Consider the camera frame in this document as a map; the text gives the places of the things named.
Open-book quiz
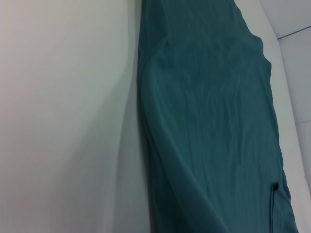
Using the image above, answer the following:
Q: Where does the teal blue t-shirt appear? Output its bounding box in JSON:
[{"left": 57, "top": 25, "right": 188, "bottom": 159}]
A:
[{"left": 137, "top": 0, "right": 301, "bottom": 233}]

